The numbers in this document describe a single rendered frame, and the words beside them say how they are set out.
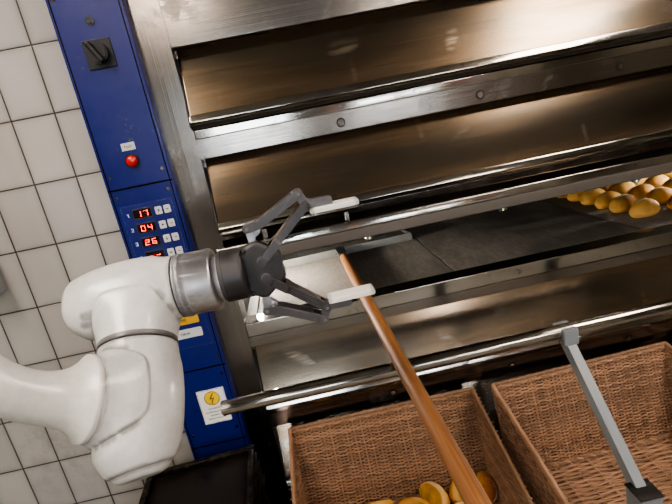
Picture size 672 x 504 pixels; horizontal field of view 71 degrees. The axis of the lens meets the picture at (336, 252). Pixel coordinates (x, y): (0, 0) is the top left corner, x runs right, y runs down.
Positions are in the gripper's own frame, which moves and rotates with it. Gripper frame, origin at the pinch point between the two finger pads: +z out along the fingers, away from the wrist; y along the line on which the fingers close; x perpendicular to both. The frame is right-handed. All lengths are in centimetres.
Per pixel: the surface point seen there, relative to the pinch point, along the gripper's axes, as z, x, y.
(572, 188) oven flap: 58, -39, 8
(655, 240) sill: 90, -54, 32
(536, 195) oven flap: 49, -40, 8
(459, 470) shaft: 5.8, 16.2, 27.8
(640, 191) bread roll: 112, -87, 27
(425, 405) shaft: 5.8, 1.4, 27.6
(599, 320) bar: 48, -17, 31
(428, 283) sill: 24, -56, 30
